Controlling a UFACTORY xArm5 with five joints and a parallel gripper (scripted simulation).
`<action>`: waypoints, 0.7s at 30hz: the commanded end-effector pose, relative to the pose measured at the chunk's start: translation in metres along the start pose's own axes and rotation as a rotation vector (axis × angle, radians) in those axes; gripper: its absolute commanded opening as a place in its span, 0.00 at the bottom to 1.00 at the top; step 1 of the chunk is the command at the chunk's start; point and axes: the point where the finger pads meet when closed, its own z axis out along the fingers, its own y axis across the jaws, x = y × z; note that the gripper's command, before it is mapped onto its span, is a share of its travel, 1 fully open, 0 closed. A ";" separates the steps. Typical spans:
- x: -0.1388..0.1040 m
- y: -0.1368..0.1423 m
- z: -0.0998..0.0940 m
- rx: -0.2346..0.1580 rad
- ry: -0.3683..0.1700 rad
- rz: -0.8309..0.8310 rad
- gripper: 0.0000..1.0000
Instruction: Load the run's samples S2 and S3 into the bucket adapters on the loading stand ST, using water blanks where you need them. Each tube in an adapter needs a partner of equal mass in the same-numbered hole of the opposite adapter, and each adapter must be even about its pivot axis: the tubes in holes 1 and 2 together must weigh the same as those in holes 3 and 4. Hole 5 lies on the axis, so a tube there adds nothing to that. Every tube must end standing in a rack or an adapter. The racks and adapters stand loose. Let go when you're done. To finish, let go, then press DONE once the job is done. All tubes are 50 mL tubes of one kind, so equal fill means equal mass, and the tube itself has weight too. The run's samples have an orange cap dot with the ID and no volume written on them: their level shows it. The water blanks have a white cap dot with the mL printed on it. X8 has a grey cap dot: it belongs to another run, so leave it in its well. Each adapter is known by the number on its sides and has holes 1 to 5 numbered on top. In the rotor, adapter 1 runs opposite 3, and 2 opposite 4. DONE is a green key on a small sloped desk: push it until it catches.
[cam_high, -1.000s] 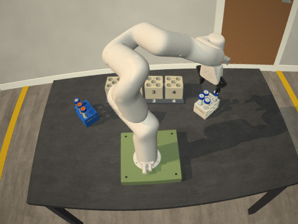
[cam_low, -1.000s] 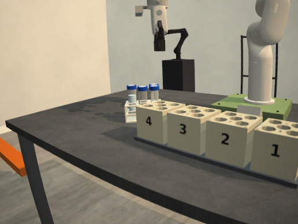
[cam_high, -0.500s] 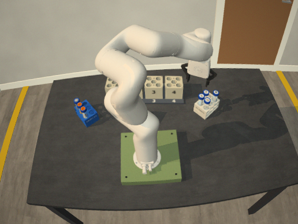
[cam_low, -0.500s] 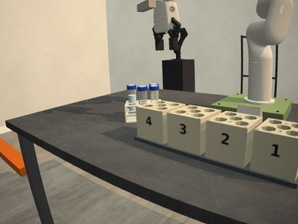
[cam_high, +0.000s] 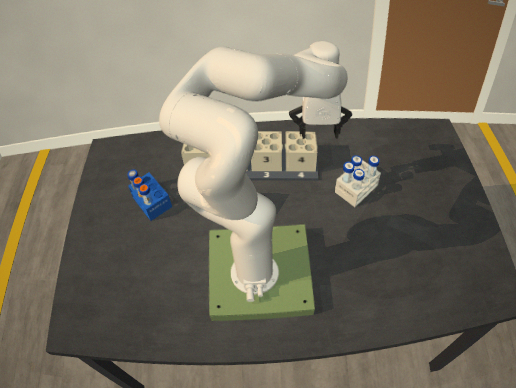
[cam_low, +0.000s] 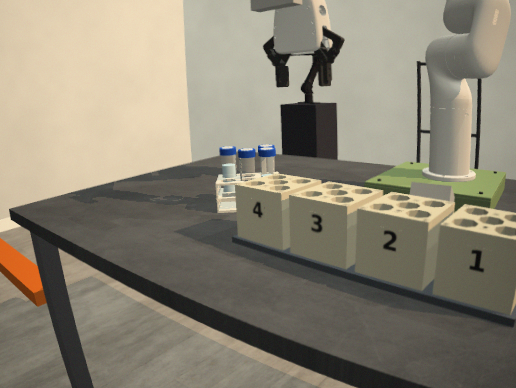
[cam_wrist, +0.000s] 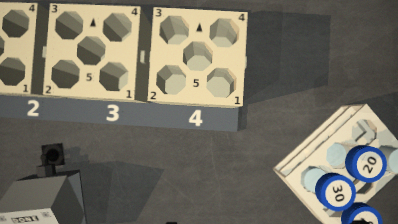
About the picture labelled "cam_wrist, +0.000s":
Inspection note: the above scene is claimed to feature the cream tube rack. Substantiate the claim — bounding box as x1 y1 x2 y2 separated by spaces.
272 104 398 224

